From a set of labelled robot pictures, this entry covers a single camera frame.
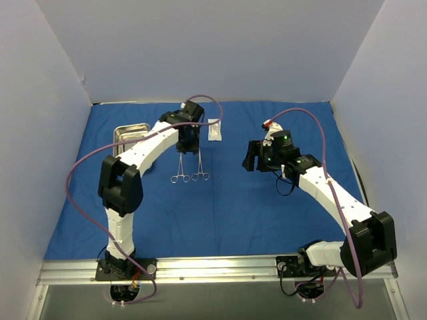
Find white paper packet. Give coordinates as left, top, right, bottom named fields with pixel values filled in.
left=207, top=119, right=222, bottom=141

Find steel hemostat forceps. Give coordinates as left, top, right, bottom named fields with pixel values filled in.
left=170, top=153, right=191, bottom=184
left=191, top=151, right=210, bottom=181

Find steel instrument tray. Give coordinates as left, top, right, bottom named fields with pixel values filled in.
left=113, top=123, right=150, bottom=157

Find blue surgical drape cloth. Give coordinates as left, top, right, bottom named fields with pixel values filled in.
left=45, top=101, right=362, bottom=260

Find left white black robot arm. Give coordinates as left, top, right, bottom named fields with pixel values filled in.
left=98, top=103, right=204, bottom=279

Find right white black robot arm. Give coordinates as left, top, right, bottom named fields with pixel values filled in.
left=242, top=141, right=397, bottom=277

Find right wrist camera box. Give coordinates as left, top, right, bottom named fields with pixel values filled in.
left=271, top=130, right=294, bottom=154

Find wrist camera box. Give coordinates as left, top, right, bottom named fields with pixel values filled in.
left=271, top=130, right=294, bottom=154
left=181, top=100, right=205, bottom=121

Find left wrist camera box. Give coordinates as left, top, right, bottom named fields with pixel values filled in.
left=181, top=100, right=205, bottom=121

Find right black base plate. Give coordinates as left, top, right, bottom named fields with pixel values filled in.
left=276, top=254, right=336, bottom=278

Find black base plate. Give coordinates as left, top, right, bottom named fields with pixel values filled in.
left=276, top=254, right=336, bottom=278
left=95, top=257, right=157, bottom=281

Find front aluminium rail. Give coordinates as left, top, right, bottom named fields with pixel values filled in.
left=36, top=251, right=398, bottom=285

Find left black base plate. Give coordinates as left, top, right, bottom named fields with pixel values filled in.
left=95, top=257, right=157, bottom=281

